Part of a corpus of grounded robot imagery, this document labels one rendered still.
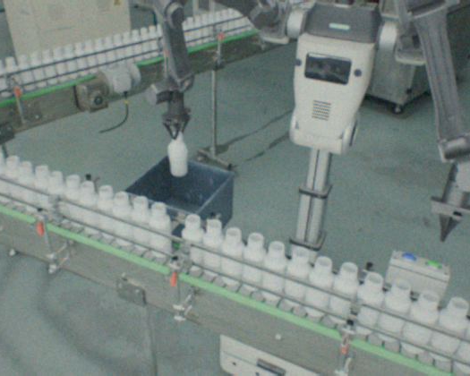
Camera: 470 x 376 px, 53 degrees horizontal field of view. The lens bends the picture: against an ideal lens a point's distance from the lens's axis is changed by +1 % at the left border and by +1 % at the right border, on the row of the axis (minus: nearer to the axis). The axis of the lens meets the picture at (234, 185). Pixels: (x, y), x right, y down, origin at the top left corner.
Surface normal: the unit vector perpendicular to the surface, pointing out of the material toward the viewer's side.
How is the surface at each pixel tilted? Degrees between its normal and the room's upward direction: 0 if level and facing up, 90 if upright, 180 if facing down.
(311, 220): 90
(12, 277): 0
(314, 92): 90
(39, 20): 90
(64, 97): 90
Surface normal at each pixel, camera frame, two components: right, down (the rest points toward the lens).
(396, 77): -0.66, 0.34
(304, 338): -0.43, 0.49
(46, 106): 0.73, 0.40
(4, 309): 0.03, -0.83
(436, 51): -0.11, 0.64
